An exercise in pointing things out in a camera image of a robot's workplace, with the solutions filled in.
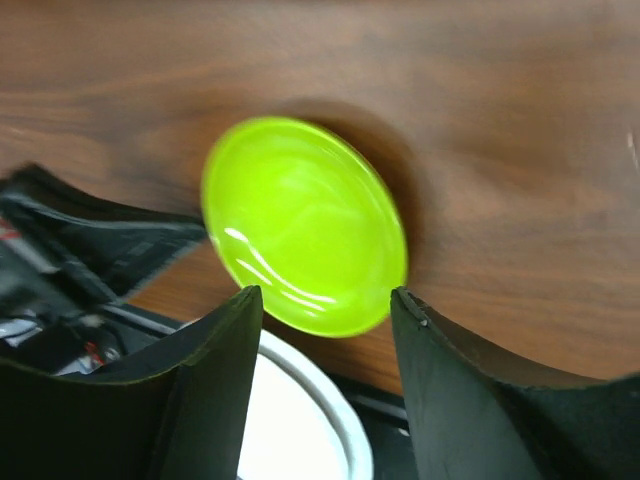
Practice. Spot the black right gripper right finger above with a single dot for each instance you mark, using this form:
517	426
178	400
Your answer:
479	411

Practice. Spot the lime green plate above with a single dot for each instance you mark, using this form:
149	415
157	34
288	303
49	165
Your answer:
299	212

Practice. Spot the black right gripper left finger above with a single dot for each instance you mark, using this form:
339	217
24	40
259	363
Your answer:
174	410

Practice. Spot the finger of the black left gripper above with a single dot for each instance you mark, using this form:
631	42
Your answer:
109	250

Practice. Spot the white scalloped deep plate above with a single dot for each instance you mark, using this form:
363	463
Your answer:
299	425

